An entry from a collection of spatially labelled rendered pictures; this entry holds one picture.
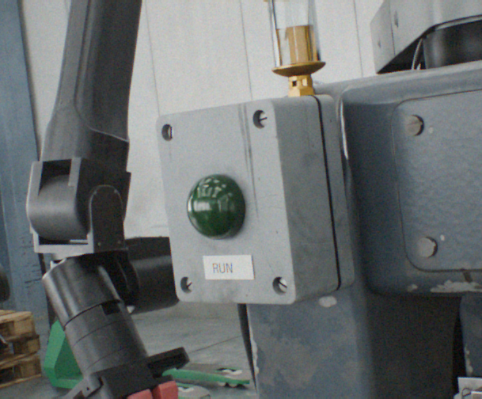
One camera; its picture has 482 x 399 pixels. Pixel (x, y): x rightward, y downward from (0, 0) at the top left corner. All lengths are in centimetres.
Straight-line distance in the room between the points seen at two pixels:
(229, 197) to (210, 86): 720
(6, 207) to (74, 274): 852
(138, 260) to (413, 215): 48
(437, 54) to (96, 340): 40
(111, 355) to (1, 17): 839
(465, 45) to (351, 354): 18
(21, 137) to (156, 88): 158
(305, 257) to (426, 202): 6
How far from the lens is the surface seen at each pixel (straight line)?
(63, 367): 608
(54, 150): 86
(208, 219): 44
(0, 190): 940
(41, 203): 86
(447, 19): 57
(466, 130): 43
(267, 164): 43
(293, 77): 52
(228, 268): 45
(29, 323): 647
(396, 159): 45
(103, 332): 83
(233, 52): 746
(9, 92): 907
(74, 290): 85
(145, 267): 89
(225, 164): 45
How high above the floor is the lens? 131
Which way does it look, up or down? 3 degrees down
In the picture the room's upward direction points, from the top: 7 degrees counter-clockwise
